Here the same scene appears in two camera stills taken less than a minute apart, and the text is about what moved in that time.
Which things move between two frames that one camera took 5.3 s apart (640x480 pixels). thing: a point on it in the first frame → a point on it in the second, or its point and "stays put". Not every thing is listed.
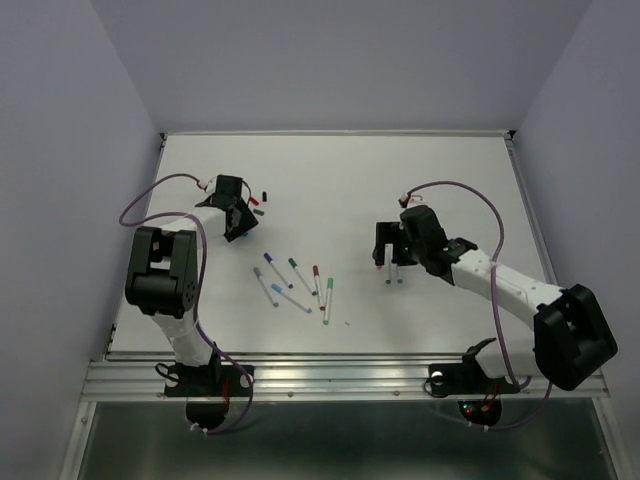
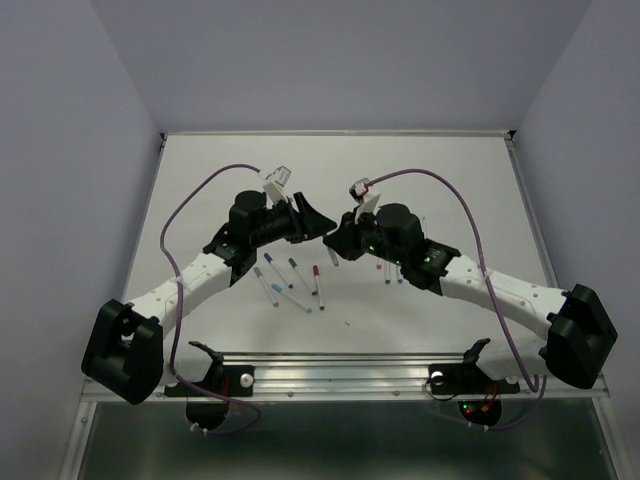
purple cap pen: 270,260 stays put
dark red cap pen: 316,275 stays put
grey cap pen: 265,287 stays put
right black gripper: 386,232 → 343,240
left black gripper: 249,221 → 313,223
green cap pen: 330,284 → 334,257
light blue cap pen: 279,290 stays put
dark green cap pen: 293,263 stays put
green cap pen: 388,259 stays put
